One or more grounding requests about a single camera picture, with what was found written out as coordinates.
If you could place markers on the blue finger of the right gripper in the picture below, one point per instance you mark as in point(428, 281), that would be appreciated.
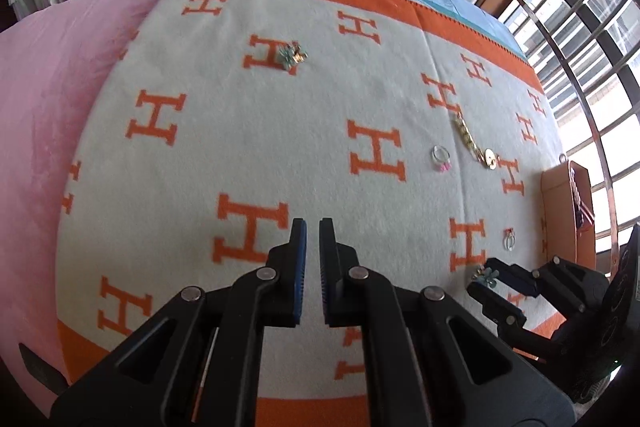
point(496, 308)
point(514, 276)

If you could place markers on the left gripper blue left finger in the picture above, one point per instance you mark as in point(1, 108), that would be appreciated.
point(284, 295)

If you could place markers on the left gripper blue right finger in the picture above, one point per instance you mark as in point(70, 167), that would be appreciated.
point(336, 259)

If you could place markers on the teal flower hair clip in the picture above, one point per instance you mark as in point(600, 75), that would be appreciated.
point(290, 55)

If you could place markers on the orange grey H blanket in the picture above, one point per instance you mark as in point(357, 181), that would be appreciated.
point(200, 151)

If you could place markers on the pink bed cover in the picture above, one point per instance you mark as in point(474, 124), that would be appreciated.
point(53, 65)

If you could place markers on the silver ring pink stones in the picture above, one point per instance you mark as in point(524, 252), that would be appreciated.
point(441, 158)

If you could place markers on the metal window grille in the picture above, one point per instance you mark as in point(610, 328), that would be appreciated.
point(586, 55)

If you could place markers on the pink jewelry box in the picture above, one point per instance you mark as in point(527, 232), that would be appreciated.
point(568, 214)

